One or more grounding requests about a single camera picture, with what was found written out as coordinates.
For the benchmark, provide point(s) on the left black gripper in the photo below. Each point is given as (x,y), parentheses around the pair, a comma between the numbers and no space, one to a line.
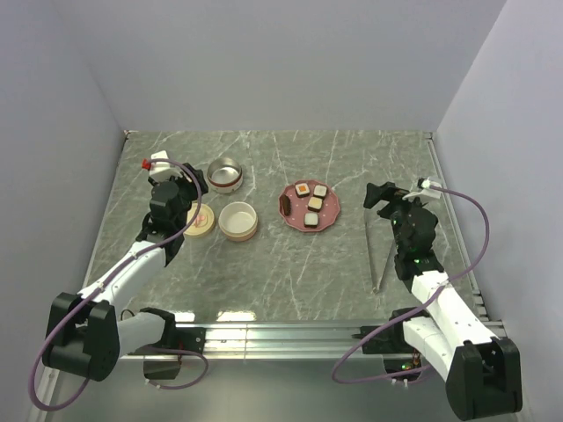
(190,185)

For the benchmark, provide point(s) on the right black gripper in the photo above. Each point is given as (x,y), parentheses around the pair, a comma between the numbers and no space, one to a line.
(375,193)

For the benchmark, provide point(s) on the metal tongs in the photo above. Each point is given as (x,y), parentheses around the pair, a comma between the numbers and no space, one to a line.
(380,246)

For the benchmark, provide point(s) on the tan sushi piece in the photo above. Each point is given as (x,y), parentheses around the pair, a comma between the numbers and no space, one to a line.
(315,204)

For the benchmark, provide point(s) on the white sushi piece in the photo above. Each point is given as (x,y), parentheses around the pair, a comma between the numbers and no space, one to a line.
(311,220)
(320,191)

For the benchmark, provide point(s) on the orange topped sushi piece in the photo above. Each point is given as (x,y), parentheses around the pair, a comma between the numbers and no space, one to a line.
(302,189)

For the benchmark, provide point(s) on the dark brown food piece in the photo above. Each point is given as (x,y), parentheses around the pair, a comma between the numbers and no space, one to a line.
(285,204)

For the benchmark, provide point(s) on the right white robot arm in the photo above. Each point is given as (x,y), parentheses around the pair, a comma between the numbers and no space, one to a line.
(482,372)

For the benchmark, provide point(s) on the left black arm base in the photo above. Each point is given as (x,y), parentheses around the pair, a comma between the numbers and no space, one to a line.
(180,343)

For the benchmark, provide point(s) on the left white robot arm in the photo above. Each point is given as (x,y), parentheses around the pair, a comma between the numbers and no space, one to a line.
(85,336)

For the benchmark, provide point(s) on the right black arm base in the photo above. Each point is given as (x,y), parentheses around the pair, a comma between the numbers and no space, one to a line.
(390,342)

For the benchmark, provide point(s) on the steel lunch box bowl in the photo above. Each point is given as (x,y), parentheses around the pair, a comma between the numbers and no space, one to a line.
(225,175)

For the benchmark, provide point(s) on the pink lunch box tier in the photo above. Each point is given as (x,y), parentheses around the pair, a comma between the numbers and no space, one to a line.
(238,221)

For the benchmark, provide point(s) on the pink scalloped plate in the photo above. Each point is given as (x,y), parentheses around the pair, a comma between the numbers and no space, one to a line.
(327,215)

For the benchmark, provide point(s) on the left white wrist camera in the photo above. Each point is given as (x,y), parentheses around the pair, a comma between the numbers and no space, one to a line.
(158,167)

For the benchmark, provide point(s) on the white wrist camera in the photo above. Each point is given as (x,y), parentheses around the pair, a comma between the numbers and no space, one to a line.
(158,167)
(428,190)

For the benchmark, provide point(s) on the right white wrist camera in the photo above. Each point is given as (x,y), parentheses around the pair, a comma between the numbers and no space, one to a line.
(428,190)

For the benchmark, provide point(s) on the cream lid with pink handle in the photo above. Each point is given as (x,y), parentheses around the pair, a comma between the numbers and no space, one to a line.
(202,222)

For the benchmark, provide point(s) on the aluminium mounting rail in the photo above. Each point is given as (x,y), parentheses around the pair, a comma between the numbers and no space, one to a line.
(300,340)

